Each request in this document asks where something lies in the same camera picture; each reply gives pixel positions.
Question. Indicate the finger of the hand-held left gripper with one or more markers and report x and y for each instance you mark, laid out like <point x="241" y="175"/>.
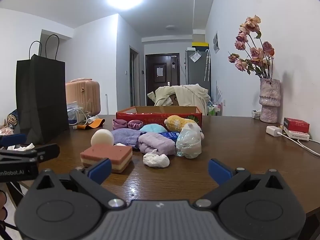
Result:
<point x="48" y="151"/>
<point x="13" y="139"/>

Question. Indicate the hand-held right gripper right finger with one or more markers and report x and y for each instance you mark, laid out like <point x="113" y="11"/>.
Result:
<point x="220" y="171"/>

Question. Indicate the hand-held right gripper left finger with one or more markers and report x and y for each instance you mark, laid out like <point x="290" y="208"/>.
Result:
<point x="100" y="170"/>

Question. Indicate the pink layered sponge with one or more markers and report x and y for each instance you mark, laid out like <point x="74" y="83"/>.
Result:
<point x="107" y="155"/>

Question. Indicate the white round sponge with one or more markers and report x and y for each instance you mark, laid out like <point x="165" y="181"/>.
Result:
<point x="102" y="137"/>

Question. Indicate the purple knit cloth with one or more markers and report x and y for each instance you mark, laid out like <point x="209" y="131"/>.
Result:
<point x="126" y="136"/>

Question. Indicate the white tissue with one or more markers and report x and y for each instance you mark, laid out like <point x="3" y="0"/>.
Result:
<point x="156" y="159"/>

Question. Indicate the yellow plush toy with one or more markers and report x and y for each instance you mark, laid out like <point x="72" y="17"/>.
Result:
<point x="178" y="123"/>

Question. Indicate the red cardboard box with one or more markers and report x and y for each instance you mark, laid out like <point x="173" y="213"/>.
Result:
<point x="155" y="117"/>

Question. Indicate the person's left hand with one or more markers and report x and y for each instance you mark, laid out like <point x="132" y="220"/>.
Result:
<point x="2" y="205"/>

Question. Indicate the white tissue scrap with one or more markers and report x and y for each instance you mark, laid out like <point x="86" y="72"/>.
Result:
<point x="23" y="147"/>

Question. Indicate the rattan ball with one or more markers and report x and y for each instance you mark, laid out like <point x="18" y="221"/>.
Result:
<point x="12" y="119"/>

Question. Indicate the black paper bag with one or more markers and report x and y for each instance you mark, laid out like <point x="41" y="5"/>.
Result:
<point x="40" y="100"/>

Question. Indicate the small white bottle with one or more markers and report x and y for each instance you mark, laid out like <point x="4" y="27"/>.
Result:
<point x="92" y="120"/>

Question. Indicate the blue packet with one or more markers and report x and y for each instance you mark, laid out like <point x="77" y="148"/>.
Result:
<point x="171" y="135"/>

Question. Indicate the rack with bottles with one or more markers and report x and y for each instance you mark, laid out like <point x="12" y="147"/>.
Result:
<point x="214" y="108"/>

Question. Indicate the lilac towel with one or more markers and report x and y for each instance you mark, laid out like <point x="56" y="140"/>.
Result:
<point x="156" y="142"/>

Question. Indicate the white charger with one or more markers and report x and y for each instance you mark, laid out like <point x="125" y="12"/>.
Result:
<point x="273" y="130"/>

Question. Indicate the small white box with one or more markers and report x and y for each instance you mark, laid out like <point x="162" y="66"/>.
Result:
<point x="256" y="114"/>

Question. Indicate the teal round sponge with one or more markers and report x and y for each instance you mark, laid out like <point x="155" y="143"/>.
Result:
<point x="152" y="128"/>

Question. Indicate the pink suitcase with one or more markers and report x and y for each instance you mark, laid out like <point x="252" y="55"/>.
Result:
<point x="86" y="95"/>

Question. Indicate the beige coat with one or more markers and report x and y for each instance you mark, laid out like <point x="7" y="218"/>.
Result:
<point x="190" y="97"/>

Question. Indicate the brown chair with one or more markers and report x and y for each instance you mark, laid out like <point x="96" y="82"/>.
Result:
<point x="174" y="100"/>

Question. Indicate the grey side door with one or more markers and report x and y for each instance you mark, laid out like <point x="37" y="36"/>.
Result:
<point x="133" y="80"/>

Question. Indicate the dark entrance door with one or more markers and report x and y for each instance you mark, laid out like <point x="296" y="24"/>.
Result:
<point x="152" y="85"/>

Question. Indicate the grey refrigerator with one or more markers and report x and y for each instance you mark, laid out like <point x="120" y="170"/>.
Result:
<point x="193" y="72"/>

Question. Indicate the white umbrella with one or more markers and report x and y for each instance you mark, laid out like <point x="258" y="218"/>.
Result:
<point x="207" y="65"/>

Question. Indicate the paper notice on door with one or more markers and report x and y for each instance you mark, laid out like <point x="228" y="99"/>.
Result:
<point x="160" y="71"/>

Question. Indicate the plastic bag on refrigerator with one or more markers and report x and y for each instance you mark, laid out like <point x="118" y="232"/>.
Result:
<point x="195" y="56"/>

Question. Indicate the yellow and black box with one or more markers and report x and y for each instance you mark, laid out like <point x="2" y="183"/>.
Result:
<point x="200" y="44"/>

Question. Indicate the small ceiling lamp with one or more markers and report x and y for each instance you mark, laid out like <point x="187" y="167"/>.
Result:
<point x="170" y="27"/>

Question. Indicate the wall poster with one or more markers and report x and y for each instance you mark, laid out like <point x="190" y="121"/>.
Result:
<point x="216" y="42"/>

